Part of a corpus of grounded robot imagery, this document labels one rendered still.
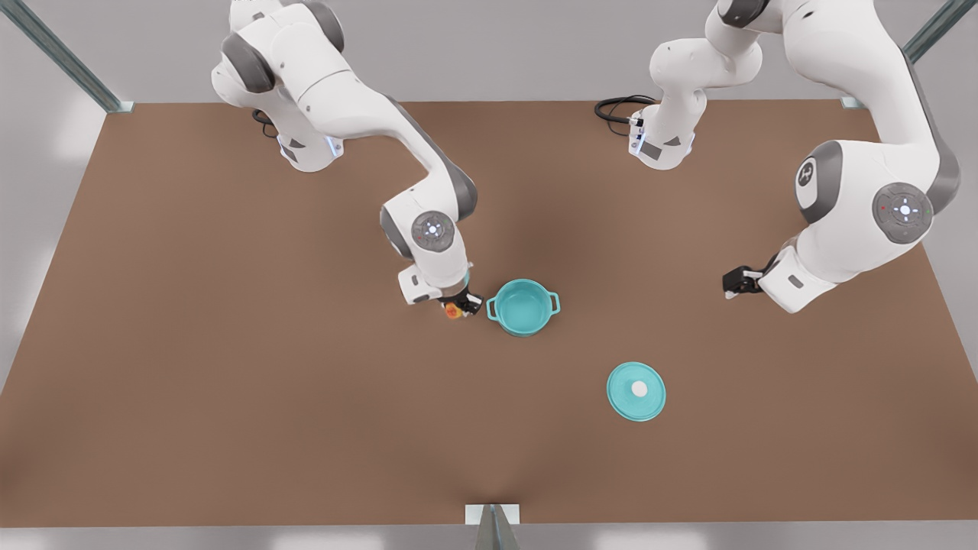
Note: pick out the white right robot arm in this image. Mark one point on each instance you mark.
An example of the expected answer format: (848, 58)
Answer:
(359, 114)

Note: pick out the silver frame post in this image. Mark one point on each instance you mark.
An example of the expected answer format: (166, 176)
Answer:
(921, 38)
(495, 527)
(65, 57)

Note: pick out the teal lid with white knob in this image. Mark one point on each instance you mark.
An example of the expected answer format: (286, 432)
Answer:
(636, 391)

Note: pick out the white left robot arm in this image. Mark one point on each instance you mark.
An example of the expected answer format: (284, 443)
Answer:
(856, 198)

